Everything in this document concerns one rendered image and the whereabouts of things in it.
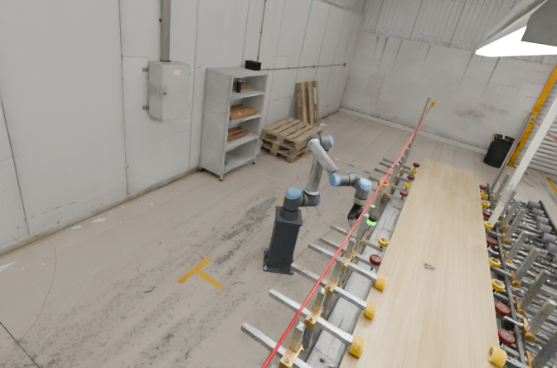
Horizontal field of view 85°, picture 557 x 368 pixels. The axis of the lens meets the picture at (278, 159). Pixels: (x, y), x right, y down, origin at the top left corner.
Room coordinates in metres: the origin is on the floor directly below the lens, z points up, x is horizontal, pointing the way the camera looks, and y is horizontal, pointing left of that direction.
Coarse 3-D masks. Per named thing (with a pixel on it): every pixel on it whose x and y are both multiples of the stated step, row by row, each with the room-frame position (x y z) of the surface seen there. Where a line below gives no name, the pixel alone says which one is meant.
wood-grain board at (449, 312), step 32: (416, 192) 2.87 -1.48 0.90; (448, 192) 3.02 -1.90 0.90; (416, 224) 2.25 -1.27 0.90; (448, 224) 2.35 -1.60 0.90; (480, 224) 2.45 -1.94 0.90; (384, 256) 1.73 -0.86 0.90; (416, 256) 1.80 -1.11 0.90; (448, 256) 1.88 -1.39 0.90; (480, 256) 1.95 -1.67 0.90; (384, 288) 1.43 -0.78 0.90; (416, 288) 1.48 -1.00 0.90; (448, 288) 1.53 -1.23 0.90; (480, 288) 1.59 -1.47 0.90; (384, 320) 1.20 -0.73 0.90; (416, 320) 1.24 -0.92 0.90; (448, 320) 1.28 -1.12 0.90; (480, 320) 1.32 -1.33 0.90; (384, 352) 1.01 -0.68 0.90; (416, 352) 1.04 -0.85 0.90; (448, 352) 1.08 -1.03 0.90; (480, 352) 1.11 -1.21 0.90
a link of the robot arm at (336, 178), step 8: (312, 136) 2.43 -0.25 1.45; (312, 144) 2.34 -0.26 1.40; (312, 152) 2.31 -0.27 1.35; (320, 152) 2.22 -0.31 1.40; (320, 160) 2.16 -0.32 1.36; (328, 160) 2.11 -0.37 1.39; (328, 168) 2.03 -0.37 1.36; (336, 168) 2.01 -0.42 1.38; (336, 176) 1.91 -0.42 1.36; (344, 176) 1.94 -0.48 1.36; (336, 184) 1.89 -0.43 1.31; (344, 184) 1.91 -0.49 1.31
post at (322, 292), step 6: (324, 288) 1.13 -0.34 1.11; (318, 294) 1.12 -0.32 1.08; (324, 294) 1.11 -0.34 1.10; (318, 300) 1.11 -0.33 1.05; (318, 306) 1.11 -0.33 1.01; (318, 312) 1.11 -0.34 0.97; (306, 330) 1.12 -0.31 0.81; (312, 330) 1.11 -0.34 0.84; (306, 336) 1.12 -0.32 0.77; (306, 342) 1.11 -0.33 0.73
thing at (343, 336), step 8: (272, 288) 1.21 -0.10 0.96; (272, 296) 1.18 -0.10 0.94; (280, 296) 1.17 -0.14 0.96; (288, 304) 1.14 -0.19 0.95; (296, 304) 1.14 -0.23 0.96; (304, 312) 1.10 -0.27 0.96; (320, 320) 1.07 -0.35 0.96; (328, 328) 1.04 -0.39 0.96; (336, 328) 1.04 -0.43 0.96; (336, 336) 1.02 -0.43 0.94; (344, 336) 1.01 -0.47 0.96
